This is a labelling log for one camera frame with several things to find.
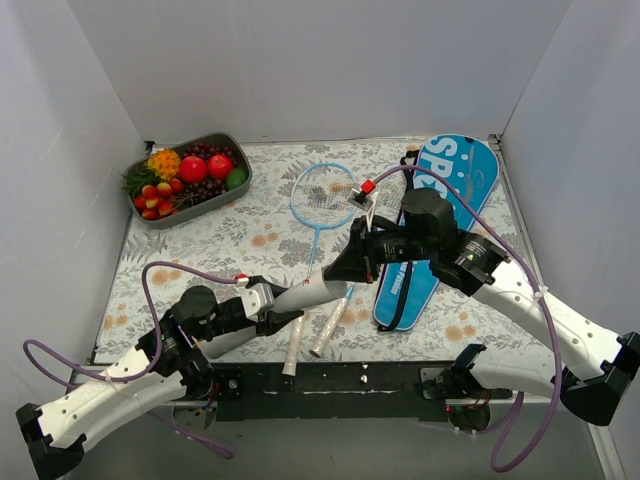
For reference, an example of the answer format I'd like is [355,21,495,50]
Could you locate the white shuttlecock tube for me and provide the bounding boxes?
[201,271,347,359]

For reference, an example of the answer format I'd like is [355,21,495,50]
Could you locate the blue racket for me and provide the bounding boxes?
[280,162,360,377]
[309,178,406,358]

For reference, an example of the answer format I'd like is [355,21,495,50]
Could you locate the blue racket bag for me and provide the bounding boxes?
[373,134,499,332]

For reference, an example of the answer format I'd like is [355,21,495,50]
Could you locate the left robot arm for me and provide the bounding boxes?
[16,277,304,479]

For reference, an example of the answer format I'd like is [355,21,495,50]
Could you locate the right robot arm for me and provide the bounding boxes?
[322,188,639,426]

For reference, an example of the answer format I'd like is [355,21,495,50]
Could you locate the floral tablecloth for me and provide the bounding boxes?
[93,141,550,364]

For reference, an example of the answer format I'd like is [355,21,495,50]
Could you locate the green lime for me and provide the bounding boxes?
[225,168,248,191]

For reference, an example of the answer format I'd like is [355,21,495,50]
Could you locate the small red yellow fruits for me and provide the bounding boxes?
[133,179,185,221]

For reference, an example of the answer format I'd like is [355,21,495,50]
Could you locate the red apple right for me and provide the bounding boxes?
[207,154,234,181]

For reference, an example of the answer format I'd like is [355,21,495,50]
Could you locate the red apple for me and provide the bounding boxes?
[179,156,208,184]
[207,154,234,181]

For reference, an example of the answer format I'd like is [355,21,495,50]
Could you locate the red apple left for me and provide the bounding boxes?
[179,156,208,184]

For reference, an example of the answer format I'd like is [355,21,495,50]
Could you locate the grey fruit tray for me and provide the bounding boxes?
[121,133,253,230]

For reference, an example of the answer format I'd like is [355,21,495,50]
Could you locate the dark grape bunch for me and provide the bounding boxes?
[182,142,235,161]

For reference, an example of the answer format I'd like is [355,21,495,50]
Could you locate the orange flower fruit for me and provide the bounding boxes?
[146,149,182,181]

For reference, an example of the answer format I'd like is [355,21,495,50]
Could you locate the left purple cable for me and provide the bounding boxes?
[22,260,249,460]

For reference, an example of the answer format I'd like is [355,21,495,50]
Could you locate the purple cable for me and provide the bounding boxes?
[372,164,564,474]
[22,260,249,460]

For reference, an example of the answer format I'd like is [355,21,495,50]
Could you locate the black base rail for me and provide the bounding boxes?
[169,359,511,424]

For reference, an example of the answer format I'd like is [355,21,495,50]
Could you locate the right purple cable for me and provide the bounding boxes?
[372,164,564,474]

